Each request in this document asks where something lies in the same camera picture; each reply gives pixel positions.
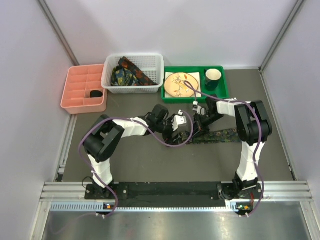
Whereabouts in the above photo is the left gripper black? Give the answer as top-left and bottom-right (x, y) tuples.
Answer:
(156, 114), (181, 147)

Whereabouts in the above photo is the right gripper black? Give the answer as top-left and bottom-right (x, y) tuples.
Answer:
(190, 111), (225, 139)

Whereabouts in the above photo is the green floral tie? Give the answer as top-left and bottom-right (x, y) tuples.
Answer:
(172, 127), (243, 146)

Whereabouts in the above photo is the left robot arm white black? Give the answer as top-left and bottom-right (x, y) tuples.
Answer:
(82, 104), (187, 199)

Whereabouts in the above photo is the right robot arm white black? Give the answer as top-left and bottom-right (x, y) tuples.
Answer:
(191, 97), (273, 200)

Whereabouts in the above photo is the green plastic tray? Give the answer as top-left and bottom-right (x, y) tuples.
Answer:
(161, 66), (229, 104)

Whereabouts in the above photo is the beige floral plate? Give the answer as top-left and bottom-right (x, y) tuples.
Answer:
(164, 72), (201, 98)

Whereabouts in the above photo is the dark green mug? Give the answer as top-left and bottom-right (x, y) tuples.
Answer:
(205, 69), (222, 91)

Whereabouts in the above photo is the white paper napkin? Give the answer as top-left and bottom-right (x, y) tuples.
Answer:
(165, 71), (202, 98)

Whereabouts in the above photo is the dark orange leaf tie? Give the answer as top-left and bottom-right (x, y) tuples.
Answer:
(118, 56), (157, 86)

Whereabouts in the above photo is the white perforated plastic basket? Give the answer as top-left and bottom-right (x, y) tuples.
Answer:
(101, 53), (165, 94)

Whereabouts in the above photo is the blue yellow floral tie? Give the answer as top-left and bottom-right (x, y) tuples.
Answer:
(110, 66), (139, 87)

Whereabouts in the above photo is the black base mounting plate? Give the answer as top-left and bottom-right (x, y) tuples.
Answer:
(84, 181), (264, 208)

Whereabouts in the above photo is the rolled black tie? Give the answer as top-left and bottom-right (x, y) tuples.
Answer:
(89, 90), (103, 98)

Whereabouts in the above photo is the pink divided organizer box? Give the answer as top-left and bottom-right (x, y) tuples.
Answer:
(60, 64), (108, 115)

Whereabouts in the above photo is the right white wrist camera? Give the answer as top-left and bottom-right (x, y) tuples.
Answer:
(192, 101), (206, 116)

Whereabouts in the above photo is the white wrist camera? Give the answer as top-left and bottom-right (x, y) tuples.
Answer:
(171, 110), (187, 132)
(192, 101), (206, 116)

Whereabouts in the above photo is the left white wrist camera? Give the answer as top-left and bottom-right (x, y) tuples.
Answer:
(171, 110), (187, 132)

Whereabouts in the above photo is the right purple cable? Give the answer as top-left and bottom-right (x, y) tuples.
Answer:
(182, 80), (265, 218)

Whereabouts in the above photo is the purple cable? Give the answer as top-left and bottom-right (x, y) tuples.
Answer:
(182, 80), (265, 218)
(78, 111), (195, 217)

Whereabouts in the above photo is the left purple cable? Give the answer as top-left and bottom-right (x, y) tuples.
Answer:
(78, 111), (195, 217)

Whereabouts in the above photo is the right aluminium corner post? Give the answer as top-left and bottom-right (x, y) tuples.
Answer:
(259, 0), (306, 73)

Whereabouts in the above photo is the aluminium corner post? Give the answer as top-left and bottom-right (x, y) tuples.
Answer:
(36, 0), (80, 66)
(259, 0), (306, 73)

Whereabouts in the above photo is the aluminium frame rail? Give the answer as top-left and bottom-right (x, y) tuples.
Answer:
(40, 181), (313, 202)

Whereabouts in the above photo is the white slotted cable duct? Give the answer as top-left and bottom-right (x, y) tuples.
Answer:
(50, 202), (239, 213)

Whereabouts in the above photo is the left aluminium corner post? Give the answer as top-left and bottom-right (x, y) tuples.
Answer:
(36, 0), (80, 66)

